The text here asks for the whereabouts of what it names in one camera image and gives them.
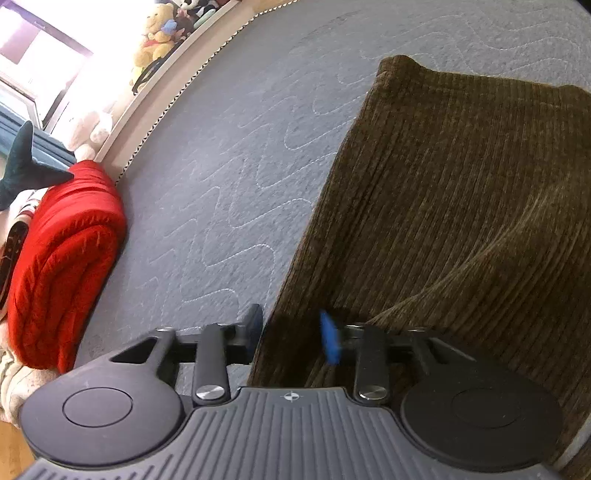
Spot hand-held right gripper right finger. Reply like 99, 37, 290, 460
320, 310, 463, 408

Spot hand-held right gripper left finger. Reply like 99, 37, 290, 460
110, 303, 265, 408

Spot brown corduroy pants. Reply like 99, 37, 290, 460
247, 54, 591, 480

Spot grey quilted mattress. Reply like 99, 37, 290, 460
60, 0, 591, 480

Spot red folded blanket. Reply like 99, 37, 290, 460
7, 160, 128, 373

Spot cream folded blanket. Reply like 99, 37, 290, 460
0, 330, 63, 421

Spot white plush toy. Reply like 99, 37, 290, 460
73, 108, 114, 160

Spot pink striped folded blanket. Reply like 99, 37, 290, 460
0, 189, 44, 319

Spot dark teal shark plush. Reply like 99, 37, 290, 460
0, 121, 77, 211

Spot yellow bear plush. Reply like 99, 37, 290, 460
132, 43, 161, 71
143, 2, 180, 47

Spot panda plush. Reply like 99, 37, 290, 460
178, 0, 219, 27

